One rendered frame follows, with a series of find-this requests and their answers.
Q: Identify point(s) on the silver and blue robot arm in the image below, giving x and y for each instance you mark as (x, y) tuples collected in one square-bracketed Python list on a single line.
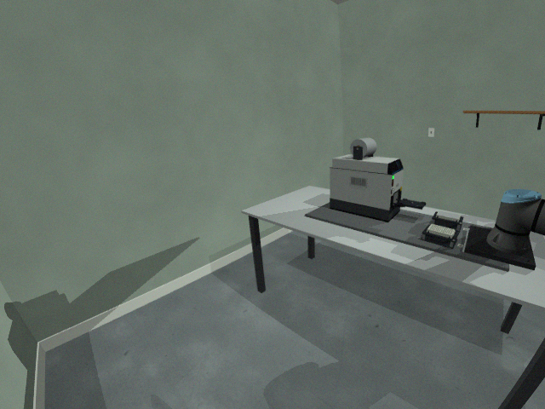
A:
[(521, 212)]

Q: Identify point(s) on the grey cylinder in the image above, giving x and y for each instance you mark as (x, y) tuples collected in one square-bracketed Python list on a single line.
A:
[(369, 146)]

